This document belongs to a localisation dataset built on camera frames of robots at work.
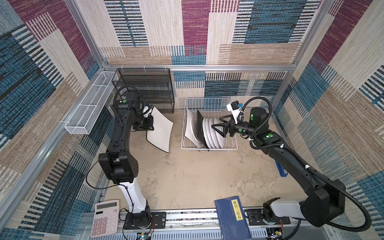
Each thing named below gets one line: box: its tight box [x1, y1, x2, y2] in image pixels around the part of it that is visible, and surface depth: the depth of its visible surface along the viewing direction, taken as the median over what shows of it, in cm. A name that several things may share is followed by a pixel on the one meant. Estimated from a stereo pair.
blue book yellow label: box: [214, 195, 253, 240], surface depth 74 cm
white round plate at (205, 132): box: [202, 118, 212, 149], surface depth 89 cm
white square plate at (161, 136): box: [146, 106, 174, 153], surface depth 95 cm
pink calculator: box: [90, 200, 120, 238], surface depth 74 cm
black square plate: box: [196, 110, 210, 151], surface depth 89 cm
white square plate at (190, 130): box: [184, 108, 202, 149], surface depth 88 cm
